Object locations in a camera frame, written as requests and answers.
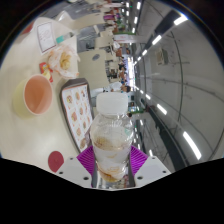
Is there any group of ceiling lights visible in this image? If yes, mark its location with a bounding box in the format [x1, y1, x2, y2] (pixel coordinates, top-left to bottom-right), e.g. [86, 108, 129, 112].
[126, 1, 203, 161]

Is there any small red sauce packet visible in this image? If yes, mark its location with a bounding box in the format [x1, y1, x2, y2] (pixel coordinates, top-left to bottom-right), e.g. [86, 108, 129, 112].
[39, 61, 54, 83]

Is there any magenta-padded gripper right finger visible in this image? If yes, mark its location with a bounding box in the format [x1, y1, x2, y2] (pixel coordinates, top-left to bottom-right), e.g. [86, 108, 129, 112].
[128, 145, 172, 188]

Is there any white printed card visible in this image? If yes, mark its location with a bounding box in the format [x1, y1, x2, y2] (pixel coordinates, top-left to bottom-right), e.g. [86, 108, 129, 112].
[35, 21, 58, 55]

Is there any clear white-capped drink bottle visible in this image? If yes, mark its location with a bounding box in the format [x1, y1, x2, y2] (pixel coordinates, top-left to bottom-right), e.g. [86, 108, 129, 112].
[89, 92, 135, 183]

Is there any flat round red coaster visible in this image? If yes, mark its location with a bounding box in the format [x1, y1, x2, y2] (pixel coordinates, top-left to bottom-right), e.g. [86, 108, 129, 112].
[47, 150, 65, 173]

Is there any yellow cup with pink inside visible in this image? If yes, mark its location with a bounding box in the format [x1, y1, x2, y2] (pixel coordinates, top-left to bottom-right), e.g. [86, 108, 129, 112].
[12, 74, 54, 118]

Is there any person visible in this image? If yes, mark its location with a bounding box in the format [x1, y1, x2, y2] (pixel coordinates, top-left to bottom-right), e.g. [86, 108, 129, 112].
[108, 81, 132, 94]

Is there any clear bag of fried snack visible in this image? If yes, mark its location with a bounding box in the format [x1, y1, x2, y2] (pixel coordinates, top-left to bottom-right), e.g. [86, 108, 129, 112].
[47, 44, 81, 79]

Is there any group of beige chairs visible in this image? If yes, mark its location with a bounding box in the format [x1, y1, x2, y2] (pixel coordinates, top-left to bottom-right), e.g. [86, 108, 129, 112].
[76, 13, 134, 89]

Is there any dark food tray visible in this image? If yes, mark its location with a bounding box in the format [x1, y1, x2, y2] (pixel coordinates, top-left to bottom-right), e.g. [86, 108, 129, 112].
[59, 78, 94, 154]

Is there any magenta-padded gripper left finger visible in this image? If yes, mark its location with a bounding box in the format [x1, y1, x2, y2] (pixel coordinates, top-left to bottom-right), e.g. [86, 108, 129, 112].
[55, 145, 98, 189]

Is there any ceiling air conditioner unit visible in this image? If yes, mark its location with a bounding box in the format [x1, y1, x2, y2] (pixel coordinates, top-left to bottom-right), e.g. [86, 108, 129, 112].
[156, 48, 169, 66]

